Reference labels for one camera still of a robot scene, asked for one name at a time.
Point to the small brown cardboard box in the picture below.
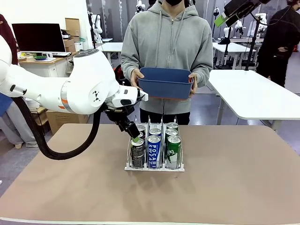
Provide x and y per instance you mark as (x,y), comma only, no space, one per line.
(69,45)

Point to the person's right hand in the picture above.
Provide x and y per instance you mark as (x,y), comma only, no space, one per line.
(136,78)

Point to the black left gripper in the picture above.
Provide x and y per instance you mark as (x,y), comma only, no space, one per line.
(119,113)

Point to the grey sleeved left forearm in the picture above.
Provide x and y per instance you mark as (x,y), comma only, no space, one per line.
(204,72)

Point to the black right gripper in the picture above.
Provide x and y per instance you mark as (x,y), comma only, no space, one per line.
(241,8)

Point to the black computer monitor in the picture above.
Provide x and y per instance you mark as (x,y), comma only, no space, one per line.
(38,37)

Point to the person in maroon top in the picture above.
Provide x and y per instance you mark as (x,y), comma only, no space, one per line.
(7,47)

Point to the white desk with wooden top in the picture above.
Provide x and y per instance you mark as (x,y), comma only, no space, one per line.
(47,68)

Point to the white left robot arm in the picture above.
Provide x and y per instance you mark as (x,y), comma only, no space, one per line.
(82,82)

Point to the upright cardboard sheet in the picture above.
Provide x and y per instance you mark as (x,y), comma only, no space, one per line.
(72,27)

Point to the large brown cardboard box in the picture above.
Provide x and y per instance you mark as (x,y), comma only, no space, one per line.
(63,122)

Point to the white plastic container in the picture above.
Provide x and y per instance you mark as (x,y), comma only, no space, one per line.
(79,46)

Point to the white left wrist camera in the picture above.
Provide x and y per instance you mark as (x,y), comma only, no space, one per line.
(144,96)

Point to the person's left hand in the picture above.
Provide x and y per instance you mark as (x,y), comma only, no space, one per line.
(196,82)

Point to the blue Pocari Sweat can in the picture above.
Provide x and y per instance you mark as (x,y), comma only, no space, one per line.
(155,131)
(154,152)

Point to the white side table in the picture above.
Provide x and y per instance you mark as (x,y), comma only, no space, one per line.
(253,93)

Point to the white background table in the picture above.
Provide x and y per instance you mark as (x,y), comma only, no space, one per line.
(110,47)
(234,48)

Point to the black camera stand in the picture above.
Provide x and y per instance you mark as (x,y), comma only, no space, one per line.
(226,49)
(251,54)

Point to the clear plastic can dispenser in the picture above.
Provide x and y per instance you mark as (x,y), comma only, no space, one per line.
(164,169)

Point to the blue plastic bin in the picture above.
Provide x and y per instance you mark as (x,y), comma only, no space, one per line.
(164,86)

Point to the person in grey hoodie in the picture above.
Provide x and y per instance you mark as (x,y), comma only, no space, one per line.
(168,47)

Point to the person in black clothes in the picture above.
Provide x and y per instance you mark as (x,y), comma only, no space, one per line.
(281,35)

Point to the green bowl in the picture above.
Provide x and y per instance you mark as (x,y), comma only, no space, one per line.
(40,57)

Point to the grey sleeved right forearm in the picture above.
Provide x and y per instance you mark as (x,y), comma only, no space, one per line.
(127,65)

